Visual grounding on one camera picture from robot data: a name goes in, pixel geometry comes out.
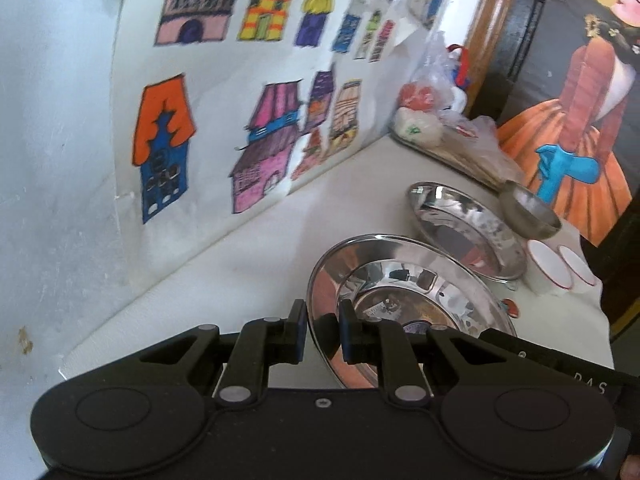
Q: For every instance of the wall poster with orange dress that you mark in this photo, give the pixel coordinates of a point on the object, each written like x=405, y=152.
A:
x=590, y=110

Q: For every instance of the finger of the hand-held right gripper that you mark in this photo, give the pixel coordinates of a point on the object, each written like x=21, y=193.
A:
x=502, y=342

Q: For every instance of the clear bag with red food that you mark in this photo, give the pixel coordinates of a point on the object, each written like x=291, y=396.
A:
x=422, y=95

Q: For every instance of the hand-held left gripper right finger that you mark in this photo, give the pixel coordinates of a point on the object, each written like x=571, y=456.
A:
x=344, y=332

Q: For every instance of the white bottle with blue lid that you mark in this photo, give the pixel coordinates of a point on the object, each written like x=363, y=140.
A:
x=459, y=97

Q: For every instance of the wooden frame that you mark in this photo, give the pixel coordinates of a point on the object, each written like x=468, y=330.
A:
x=492, y=20

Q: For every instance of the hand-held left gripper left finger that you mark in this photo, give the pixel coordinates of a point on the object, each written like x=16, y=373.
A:
x=298, y=332

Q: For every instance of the white bowl with red rim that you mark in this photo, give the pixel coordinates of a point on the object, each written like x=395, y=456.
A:
x=547, y=267
x=580, y=272

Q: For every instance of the steel bowl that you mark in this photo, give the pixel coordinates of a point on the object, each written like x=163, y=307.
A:
x=530, y=212

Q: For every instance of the steel plate with centre sticker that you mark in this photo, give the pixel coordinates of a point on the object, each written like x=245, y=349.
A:
x=400, y=275

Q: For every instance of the plastic bag of flatbread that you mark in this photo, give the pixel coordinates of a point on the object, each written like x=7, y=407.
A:
x=480, y=152

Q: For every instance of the white wrapped food package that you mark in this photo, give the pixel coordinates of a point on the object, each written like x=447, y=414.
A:
x=417, y=127

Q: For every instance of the metal tray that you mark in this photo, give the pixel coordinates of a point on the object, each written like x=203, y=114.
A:
x=425, y=153

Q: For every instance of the paper drawing of coloured houses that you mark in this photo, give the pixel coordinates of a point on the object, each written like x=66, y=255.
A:
x=210, y=100

